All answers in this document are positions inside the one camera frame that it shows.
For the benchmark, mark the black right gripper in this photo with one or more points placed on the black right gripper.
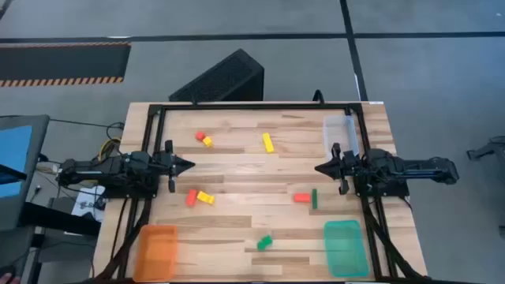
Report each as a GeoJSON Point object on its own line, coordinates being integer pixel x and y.
{"type": "Point", "coordinates": [347, 165]}

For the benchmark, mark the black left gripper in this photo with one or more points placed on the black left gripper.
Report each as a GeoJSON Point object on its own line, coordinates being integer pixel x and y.
{"type": "Point", "coordinates": [163, 165]}

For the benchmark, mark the red rectangular block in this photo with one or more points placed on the red rectangular block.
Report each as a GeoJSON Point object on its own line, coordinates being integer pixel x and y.
{"type": "Point", "coordinates": [301, 197]}
{"type": "Point", "coordinates": [191, 197]}

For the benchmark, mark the long thin green block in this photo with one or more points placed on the long thin green block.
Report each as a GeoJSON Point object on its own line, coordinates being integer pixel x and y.
{"type": "Point", "coordinates": [314, 199]}

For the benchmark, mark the small red cube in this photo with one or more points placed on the small red cube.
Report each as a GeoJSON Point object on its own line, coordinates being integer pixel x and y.
{"type": "Point", "coordinates": [200, 135]}

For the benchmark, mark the yellow arch block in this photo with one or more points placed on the yellow arch block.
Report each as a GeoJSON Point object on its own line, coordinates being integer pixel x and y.
{"type": "Point", "coordinates": [206, 198]}

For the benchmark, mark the long yellow block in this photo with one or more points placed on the long yellow block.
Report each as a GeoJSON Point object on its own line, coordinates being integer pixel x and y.
{"type": "Point", "coordinates": [268, 142]}

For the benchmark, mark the green rectangular block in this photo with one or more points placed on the green rectangular block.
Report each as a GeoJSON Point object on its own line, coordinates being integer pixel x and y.
{"type": "Point", "coordinates": [268, 239]}

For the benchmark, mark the small green block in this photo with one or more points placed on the small green block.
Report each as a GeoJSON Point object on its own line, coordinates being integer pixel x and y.
{"type": "Point", "coordinates": [261, 245]}

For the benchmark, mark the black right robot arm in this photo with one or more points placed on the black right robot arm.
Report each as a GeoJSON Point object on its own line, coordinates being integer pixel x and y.
{"type": "Point", "coordinates": [414, 167]}

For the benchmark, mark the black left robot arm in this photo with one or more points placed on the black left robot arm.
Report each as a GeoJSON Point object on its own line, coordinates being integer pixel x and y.
{"type": "Point", "coordinates": [98, 167]}

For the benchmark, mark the clear plastic container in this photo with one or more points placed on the clear plastic container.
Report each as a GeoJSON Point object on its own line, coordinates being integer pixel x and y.
{"type": "Point", "coordinates": [338, 130]}

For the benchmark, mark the green plastic tray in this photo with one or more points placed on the green plastic tray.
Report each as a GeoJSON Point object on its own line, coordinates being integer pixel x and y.
{"type": "Point", "coordinates": [346, 248]}

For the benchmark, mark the orange plastic tray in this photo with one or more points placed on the orange plastic tray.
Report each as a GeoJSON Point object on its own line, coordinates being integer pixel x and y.
{"type": "Point", "coordinates": [155, 254]}

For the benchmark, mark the black perforated box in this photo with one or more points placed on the black perforated box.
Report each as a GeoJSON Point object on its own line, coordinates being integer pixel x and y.
{"type": "Point", "coordinates": [225, 77]}

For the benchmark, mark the white paper sheet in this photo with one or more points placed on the white paper sheet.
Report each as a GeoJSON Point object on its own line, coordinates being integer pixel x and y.
{"type": "Point", "coordinates": [88, 201]}

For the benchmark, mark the black side table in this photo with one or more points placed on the black side table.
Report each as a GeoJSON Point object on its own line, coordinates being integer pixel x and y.
{"type": "Point", "coordinates": [59, 219]}

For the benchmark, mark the black floor stand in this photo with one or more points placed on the black floor stand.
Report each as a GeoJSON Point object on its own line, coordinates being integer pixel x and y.
{"type": "Point", "coordinates": [487, 150]}

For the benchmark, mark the black hazard striped floor mat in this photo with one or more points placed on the black hazard striped floor mat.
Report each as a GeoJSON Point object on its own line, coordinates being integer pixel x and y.
{"type": "Point", "coordinates": [59, 63]}

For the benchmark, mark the monitor with blue screen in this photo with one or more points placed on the monitor with blue screen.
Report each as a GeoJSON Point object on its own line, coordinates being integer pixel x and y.
{"type": "Point", "coordinates": [16, 158]}

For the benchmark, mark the person's hand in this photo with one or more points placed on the person's hand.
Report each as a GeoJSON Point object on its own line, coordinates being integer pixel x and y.
{"type": "Point", "coordinates": [8, 279]}

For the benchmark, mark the black aluminium table frame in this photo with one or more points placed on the black aluminium table frame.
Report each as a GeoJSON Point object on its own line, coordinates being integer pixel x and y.
{"type": "Point", "coordinates": [256, 106]}

